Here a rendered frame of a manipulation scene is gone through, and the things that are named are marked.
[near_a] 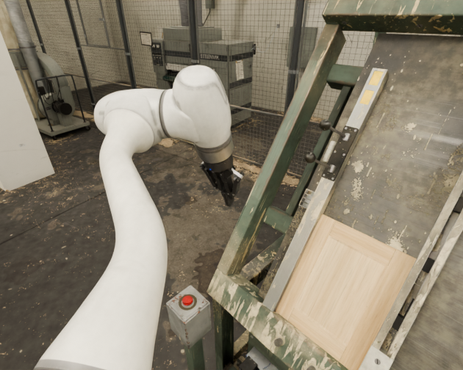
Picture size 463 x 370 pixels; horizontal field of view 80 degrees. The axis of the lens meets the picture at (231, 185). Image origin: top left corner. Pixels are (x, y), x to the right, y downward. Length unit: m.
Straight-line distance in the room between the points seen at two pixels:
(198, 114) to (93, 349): 0.40
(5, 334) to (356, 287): 2.27
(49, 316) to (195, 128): 2.17
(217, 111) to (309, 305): 0.78
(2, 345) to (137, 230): 2.26
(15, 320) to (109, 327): 2.38
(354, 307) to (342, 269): 0.12
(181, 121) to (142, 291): 0.35
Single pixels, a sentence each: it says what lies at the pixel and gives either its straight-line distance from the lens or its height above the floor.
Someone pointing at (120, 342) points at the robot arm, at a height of 1.61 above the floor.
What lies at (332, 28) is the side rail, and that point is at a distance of 1.30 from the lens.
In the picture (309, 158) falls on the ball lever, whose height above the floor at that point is 1.43.
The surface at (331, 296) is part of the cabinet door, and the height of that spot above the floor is 1.03.
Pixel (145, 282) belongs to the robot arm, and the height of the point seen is 1.61.
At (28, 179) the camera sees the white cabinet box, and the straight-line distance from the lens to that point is 4.37.
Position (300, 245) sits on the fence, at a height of 1.13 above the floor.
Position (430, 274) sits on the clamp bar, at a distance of 0.96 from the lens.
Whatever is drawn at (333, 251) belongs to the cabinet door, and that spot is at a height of 1.14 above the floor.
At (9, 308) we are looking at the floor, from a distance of 2.77.
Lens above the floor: 1.85
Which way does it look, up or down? 32 degrees down
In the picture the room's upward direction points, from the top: straight up
